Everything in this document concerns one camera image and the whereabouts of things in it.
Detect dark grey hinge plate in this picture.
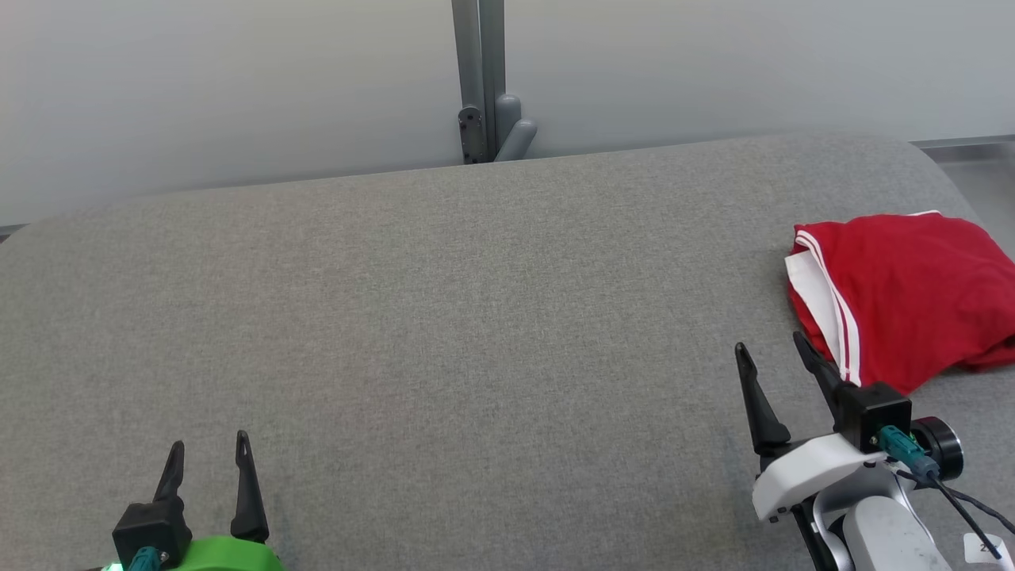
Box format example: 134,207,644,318
458,106,488,166

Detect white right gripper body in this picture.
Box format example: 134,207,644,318
751,434,886,523

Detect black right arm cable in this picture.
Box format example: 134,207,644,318
896,468,1015,558

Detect grey upright cylinder peg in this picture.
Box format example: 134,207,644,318
492,93,523,151

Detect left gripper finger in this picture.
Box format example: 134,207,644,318
231,431,270,545
154,441,186,505

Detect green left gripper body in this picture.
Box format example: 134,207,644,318
170,536,285,571

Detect grey slanted cylinder peg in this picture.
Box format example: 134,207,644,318
495,118,538,163

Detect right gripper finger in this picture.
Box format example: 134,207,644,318
792,331,845,423
734,343,792,458

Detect teal right camera connector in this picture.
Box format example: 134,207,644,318
878,425,941,481

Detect white cable label tag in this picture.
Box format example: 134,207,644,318
963,532,1013,566

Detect red basketball jersey white sleeves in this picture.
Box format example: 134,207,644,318
784,211,1015,396

